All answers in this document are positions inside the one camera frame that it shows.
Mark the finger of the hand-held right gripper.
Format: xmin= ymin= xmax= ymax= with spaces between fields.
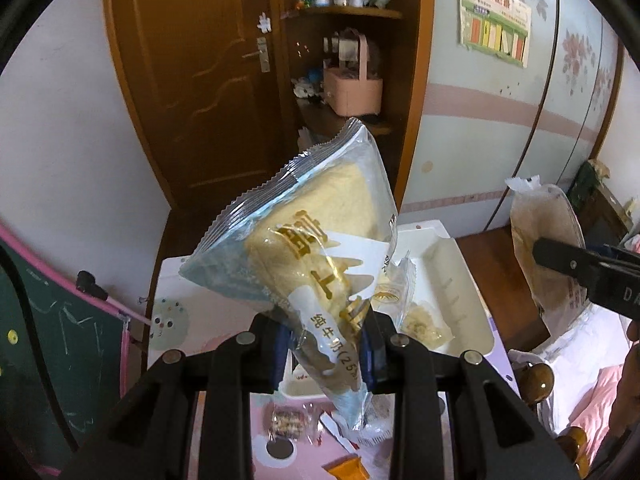
xmin=532 ymin=237 xmax=608 ymax=286

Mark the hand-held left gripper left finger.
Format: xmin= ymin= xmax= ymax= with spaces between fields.
xmin=57 ymin=316 xmax=295 ymax=480

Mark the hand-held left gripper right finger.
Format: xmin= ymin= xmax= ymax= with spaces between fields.
xmin=359 ymin=316 xmax=581 ymax=480

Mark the brown bread packet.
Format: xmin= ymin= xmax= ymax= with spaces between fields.
xmin=505 ymin=176 xmax=588 ymax=346

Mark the clear nut bar packet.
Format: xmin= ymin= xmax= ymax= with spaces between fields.
xmin=264 ymin=402 xmax=314 ymax=444

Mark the small clear biscuit packet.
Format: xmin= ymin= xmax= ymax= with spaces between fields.
xmin=372 ymin=257 xmax=453 ymax=351

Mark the white snack packet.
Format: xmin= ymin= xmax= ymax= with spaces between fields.
xmin=350 ymin=395 xmax=396 ymax=449

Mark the white red packet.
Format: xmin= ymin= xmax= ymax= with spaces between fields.
xmin=317 ymin=407 xmax=354 ymax=449

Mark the orange and white packet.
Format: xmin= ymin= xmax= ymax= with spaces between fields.
xmin=322 ymin=454 xmax=372 ymax=480

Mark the white plastic bin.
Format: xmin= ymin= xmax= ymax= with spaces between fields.
xmin=277 ymin=217 xmax=496 ymax=401

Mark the triangular yellow cake packet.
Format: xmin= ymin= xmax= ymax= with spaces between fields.
xmin=179 ymin=117 xmax=401 ymax=433

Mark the dark wooden cabinet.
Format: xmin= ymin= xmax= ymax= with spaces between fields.
xmin=570 ymin=159 xmax=640 ymax=252

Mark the pink and white bedding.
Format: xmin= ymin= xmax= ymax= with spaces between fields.
xmin=509 ymin=305 xmax=640 ymax=463

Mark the floral print wardrobe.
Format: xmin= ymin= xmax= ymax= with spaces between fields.
xmin=400 ymin=0 xmax=640 ymax=221

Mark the wooden corner shelf unit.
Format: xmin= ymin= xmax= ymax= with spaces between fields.
xmin=270 ymin=0 xmax=436 ymax=211

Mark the small plush toy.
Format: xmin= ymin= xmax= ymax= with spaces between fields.
xmin=292 ymin=77 xmax=324 ymax=102

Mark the brown wooden door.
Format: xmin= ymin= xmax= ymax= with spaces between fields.
xmin=102 ymin=0 xmax=291 ymax=211

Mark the round wooden bed post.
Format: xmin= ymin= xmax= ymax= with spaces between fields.
xmin=520 ymin=362 xmax=556 ymax=404
xmin=556 ymin=426 xmax=589 ymax=467

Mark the green chalkboard pink frame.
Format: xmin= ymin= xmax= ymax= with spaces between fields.
xmin=0 ymin=220 xmax=152 ymax=477

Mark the wall poster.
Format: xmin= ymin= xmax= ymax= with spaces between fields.
xmin=457 ymin=0 xmax=532 ymax=69

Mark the pink handled basket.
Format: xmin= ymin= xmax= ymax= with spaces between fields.
xmin=322 ymin=30 xmax=384 ymax=116

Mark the metal door handle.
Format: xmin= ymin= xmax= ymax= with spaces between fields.
xmin=242 ymin=36 xmax=271 ymax=74

